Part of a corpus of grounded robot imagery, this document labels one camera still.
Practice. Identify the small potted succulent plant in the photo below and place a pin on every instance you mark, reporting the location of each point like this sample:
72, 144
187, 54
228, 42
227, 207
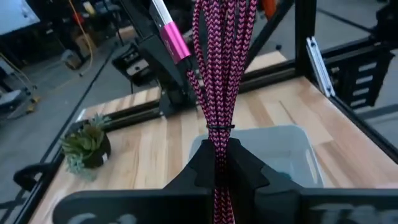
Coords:
87, 143

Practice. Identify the black aluminium table frame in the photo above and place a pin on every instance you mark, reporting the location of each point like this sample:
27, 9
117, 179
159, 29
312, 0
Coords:
303, 31

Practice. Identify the grey wheeled cart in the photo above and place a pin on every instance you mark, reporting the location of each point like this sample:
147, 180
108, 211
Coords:
15, 99

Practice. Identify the orange object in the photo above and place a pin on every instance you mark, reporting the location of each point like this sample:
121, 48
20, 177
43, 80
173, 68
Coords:
269, 7

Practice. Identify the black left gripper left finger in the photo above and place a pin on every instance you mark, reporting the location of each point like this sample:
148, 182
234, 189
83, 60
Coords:
202, 174

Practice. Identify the silver aluminium bracket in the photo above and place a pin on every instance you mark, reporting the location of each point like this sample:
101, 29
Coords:
320, 71

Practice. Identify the grey plastic bin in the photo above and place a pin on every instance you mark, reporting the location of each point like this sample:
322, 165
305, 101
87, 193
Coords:
280, 149

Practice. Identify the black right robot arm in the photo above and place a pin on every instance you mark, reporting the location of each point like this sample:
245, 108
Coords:
168, 81

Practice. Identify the white table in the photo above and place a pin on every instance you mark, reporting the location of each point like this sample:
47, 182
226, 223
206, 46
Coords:
15, 15

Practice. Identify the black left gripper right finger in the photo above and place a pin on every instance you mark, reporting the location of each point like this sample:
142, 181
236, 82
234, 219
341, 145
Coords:
255, 193

